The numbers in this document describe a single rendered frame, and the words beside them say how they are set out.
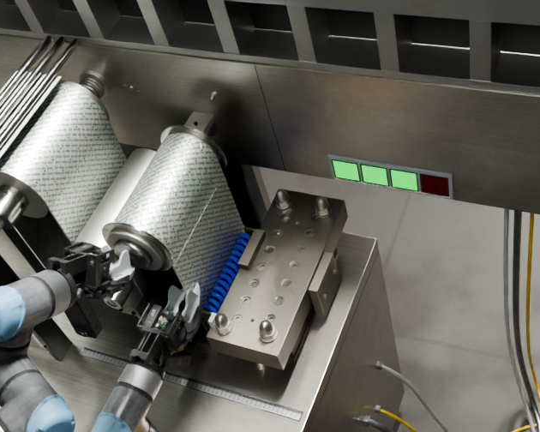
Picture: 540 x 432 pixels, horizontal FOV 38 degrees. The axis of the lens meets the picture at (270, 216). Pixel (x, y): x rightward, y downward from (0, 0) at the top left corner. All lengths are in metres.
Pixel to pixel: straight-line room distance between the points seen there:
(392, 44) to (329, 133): 0.27
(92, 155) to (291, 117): 0.41
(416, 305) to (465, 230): 0.36
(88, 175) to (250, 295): 0.41
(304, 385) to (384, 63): 0.69
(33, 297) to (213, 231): 0.49
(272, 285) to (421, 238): 1.37
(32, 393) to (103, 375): 0.60
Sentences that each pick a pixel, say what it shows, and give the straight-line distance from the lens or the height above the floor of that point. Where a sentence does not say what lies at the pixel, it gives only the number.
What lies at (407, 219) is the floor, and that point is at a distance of 3.00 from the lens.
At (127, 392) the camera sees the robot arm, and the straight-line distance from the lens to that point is 1.47.
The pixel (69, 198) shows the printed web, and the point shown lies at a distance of 1.60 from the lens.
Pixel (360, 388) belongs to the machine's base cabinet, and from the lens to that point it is 1.97.
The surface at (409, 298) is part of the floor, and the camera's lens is 2.80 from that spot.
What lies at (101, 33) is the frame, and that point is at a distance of 1.63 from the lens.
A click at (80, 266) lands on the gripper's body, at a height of 1.38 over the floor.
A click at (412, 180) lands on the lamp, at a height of 1.19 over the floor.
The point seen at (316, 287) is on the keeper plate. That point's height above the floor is 1.02.
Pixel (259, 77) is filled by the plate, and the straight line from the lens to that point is 1.49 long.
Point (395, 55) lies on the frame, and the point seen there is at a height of 1.49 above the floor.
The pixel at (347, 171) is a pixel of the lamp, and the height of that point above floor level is 1.19.
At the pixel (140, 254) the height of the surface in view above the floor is 1.27.
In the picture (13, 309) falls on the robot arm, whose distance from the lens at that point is 1.23.
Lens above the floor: 2.36
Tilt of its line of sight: 50 degrees down
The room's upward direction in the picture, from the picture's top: 19 degrees counter-clockwise
